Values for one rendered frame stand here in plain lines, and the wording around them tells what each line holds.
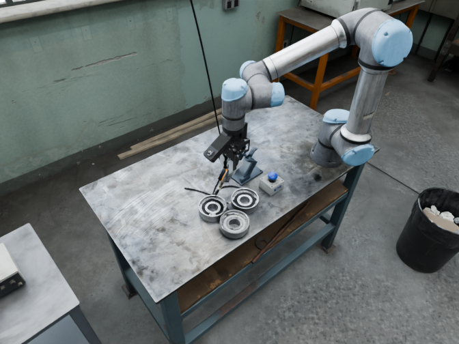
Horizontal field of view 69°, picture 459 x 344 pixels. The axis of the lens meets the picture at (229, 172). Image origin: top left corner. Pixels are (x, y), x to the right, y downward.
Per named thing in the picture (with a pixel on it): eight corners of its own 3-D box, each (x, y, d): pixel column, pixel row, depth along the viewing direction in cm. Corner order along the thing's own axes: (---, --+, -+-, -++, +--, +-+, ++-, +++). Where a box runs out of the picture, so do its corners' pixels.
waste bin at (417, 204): (431, 289, 191) (470, 246, 162) (379, 250, 210) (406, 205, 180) (457, 257, 207) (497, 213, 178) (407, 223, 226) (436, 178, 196)
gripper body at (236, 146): (249, 152, 118) (252, 124, 110) (231, 163, 114) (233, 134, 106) (235, 142, 122) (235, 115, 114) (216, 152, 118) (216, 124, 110)
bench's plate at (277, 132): (156, 306, 101) (155, 302, 99) (80, 192, 134) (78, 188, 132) (379, 151, 158) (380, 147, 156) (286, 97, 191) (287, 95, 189)
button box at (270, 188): (270, 196, 132) (272, 188, 129) (258, 186, 136) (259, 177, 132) (285, 187, 136) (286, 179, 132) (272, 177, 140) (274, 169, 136)
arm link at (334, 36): (367, -8, 109) (232, 61, 114) (386, 3, 101) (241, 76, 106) (369, 24, 117) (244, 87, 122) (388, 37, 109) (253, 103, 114)
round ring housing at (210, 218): (228, 222, 122) (228, 215, 119) (199, 224, 121) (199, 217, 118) (225, 201, 130) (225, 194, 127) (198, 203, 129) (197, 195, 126)
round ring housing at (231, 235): (251, 238, 117) (252, 231, 114) (222, 241, 116) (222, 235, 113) (245, 215, 125) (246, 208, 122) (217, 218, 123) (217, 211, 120)
